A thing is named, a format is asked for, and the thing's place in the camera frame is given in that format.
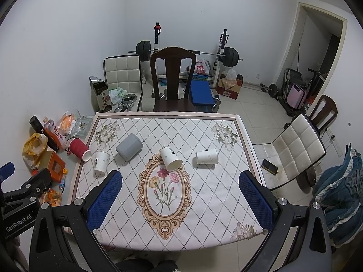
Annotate barbell with black plates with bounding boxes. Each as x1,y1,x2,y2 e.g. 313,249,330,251
129,41,243,67

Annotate dark gift bag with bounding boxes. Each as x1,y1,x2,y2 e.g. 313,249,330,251
89,76,112,112

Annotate black phone on chair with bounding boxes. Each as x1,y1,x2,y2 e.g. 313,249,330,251
262,159,278,175

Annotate black cylinder bottle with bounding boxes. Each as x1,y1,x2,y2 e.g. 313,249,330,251
29,115,60,152

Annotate dark wooden chair far right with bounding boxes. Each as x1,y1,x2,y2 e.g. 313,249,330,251
308,95,338,134

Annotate yellow plastic bag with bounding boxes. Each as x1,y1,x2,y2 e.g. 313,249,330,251
22,133,48,170

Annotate white padded chair right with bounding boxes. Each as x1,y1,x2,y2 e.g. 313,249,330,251
253,115,326,190

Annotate colourful snack packet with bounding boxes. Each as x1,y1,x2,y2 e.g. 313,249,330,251
39,189,62,207

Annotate red ribbed paper cup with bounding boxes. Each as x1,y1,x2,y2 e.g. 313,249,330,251
69,138,92,162

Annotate orange snack bag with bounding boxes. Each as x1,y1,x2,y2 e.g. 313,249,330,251
56,112,76,136

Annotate blue crumpled cloth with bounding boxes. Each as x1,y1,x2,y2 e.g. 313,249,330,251
313,145,362,248

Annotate pink suitcase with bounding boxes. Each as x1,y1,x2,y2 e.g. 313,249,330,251
287,84,307,109

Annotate cardboard box with tissue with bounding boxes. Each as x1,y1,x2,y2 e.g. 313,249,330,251
217,68,244,100

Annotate red white plastic bag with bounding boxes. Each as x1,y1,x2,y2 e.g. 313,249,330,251
194,60,210,75

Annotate dark wooden chair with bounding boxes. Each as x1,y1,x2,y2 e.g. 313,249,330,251
308,95,338,134
150,47,197,112

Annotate white paper cup centre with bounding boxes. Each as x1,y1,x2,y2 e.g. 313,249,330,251
159,147,183,172

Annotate white padded chair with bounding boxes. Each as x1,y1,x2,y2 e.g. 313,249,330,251
103,55,143,111
253,115,326,190

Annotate white padded chair back left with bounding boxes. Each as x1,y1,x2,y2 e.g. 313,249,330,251
103,55,143,111

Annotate orange gift box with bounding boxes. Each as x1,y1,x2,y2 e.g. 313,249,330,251
38,151,65,183

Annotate white barbell rack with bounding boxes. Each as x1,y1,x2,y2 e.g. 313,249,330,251
145,29,239,90

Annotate small dumbbell on floor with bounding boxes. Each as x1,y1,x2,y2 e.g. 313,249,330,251
260,84,279,99

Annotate white paper cup right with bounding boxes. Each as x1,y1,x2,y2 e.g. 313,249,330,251
196,148,218,165

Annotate floral diamond pattern tablecloth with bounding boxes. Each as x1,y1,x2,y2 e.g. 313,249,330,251
85,112,263,251

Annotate white paper cup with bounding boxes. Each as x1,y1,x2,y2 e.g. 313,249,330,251
159,147,183,172
196,148,218,165

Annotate blue bench pad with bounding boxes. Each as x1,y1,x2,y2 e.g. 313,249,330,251
190,80,214,106

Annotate grey plastic cup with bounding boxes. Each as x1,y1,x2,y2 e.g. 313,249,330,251
116,133,143,161

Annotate white cup with black calligraphy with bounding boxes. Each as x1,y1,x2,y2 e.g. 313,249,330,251
93,151,110,176

